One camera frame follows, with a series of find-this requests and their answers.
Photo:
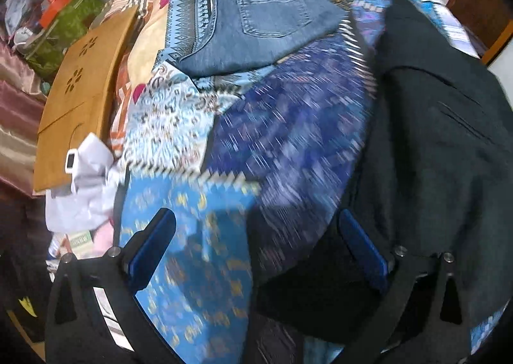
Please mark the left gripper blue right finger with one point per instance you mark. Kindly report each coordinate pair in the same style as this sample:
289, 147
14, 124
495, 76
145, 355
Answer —
369, 259

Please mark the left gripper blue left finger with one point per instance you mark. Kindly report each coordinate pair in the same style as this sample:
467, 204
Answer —
143, 252

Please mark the black pants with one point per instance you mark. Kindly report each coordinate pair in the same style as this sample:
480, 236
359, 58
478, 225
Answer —
433, 191

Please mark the white paper sheets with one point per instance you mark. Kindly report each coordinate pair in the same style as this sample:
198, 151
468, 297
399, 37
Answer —
88, 201

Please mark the patchwork patterned bedspread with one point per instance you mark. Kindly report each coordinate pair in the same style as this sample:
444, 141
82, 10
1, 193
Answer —
252, 164

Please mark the wooden cutout board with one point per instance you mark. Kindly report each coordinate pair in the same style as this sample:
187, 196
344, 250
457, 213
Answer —
80, 98

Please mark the striped pink gold curtain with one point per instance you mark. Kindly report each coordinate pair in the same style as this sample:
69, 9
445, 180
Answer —
22, 105

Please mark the green fabric storage basket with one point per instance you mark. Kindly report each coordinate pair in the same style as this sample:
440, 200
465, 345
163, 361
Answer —
44, 52

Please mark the blue denim jeans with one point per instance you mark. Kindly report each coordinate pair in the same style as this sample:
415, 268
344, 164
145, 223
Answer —
244, 35

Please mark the orange box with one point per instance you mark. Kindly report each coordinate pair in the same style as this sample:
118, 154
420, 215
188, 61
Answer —
51, 11

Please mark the brown wooden door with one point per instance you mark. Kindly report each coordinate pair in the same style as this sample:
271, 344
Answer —
489, 21

